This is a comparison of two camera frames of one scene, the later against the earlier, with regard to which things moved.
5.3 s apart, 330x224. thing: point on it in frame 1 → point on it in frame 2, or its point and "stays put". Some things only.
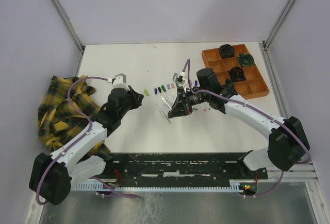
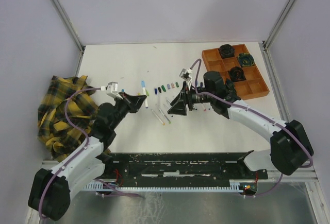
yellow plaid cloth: (58, 119) stays put
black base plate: (213, 169) stays put
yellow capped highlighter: (164, 101) → (158, 117)
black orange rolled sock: (236, 74) stays put
